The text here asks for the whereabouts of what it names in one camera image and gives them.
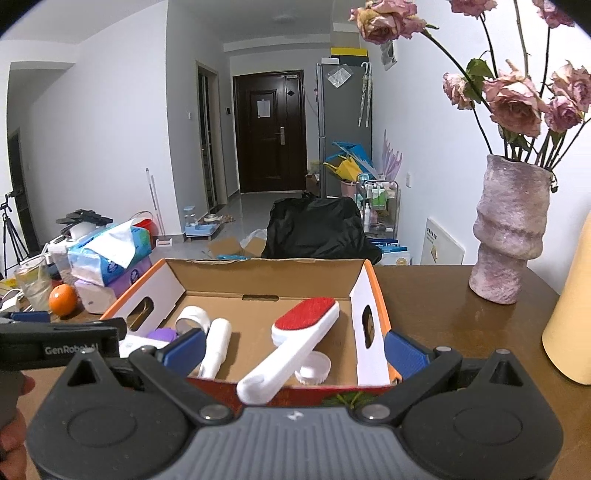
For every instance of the clear plastic bag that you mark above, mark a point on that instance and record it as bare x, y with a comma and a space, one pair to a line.
338, 77

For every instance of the black cloth cover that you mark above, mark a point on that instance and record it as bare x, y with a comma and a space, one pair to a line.
318, 230

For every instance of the metal trolley with bottles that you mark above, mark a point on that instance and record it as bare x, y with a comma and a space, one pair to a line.
381, 198

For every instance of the glass side door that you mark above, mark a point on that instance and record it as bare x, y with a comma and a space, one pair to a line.
210, 138

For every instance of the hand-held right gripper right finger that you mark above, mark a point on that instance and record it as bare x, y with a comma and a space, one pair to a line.
404, 353

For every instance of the pet water feeder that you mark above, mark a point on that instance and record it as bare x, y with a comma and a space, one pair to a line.
191, 226

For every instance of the dried pink rose bouquet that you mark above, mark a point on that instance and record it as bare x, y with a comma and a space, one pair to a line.
512, 99

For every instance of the white bottle cap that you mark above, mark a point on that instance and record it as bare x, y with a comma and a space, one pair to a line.
318, 367

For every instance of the white door notice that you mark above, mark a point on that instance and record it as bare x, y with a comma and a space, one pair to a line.
263, 107

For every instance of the white mop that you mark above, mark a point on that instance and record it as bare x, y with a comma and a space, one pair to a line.
154, 203

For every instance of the blue tissue pack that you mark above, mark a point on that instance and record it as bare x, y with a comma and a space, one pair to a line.
101, 267

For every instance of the dark brown entrance door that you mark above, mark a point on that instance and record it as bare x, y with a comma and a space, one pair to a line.
268, 152

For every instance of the red white lint brush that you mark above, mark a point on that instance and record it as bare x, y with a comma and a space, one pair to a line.
286, 355

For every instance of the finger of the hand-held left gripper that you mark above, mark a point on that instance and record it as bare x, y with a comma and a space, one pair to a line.
32, 316
117, 327

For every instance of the open brown cardboard carton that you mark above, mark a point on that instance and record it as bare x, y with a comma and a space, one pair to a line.
226, 247

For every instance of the clear food container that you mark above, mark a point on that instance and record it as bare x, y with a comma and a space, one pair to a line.
57, 263

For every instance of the white folded umbrella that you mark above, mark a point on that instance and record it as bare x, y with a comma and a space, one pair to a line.
364, 92

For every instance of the person's left hand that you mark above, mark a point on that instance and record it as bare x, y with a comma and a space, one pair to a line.
14, 438

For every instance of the purple white tissue pack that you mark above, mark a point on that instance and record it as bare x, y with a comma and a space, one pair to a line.
92, 297

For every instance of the orange-edged cardboard box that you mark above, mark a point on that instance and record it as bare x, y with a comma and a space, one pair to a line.
277, 286

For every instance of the yellow black box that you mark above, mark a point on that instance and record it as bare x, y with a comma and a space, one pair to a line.
348, 53

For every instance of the blue folding rack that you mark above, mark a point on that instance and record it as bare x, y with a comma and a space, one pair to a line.
353, 150

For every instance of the black plastic item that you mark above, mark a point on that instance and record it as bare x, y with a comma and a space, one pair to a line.
87, 216

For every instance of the blue white carton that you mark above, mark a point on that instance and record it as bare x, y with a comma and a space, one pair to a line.
392, 254

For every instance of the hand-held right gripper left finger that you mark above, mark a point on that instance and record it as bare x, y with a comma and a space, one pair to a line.
184, 353

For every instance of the orange fruit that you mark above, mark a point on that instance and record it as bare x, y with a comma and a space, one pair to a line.
63, 300

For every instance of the white flat panel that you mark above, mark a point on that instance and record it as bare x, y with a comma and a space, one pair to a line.
441, 247

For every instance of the purple plastic item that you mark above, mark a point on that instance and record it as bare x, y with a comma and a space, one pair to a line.
161, 333

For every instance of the small white box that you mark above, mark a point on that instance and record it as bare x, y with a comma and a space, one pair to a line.
138, 344

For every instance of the clear drinking glass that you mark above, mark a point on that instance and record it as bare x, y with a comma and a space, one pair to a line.
32, 286

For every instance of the red bucket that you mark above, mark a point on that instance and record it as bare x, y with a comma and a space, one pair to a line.
147, 225

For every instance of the white plastic bag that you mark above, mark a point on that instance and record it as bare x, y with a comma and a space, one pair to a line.
254, 240

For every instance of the pink bin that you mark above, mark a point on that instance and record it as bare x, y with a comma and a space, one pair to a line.
348, 188

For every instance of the pink textured vase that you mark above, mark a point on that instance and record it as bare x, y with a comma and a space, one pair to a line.
508, 230

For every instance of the black tripod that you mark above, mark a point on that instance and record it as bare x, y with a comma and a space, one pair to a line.
9, 230

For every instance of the round ceiling lamp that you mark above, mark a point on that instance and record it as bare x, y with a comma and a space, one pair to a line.
286, 18

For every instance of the purple feather decoration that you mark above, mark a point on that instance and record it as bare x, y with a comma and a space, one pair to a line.
392, 157

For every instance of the grey refrigerator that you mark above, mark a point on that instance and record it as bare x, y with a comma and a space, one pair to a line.
344, 120

